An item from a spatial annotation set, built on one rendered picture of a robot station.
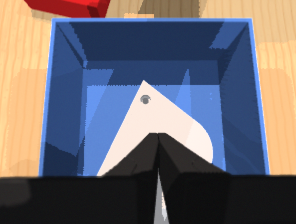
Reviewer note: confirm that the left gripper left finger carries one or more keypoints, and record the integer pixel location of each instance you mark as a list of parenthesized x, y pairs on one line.
[(125, 194)]

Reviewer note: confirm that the blue open-top tray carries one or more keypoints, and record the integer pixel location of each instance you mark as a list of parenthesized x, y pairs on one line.
[(205, 66)]

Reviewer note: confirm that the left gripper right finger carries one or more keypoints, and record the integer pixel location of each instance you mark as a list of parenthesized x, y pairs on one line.
[(194, 193)]

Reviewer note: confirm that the red block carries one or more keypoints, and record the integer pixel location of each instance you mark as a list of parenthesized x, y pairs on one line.
[(72, 8)]

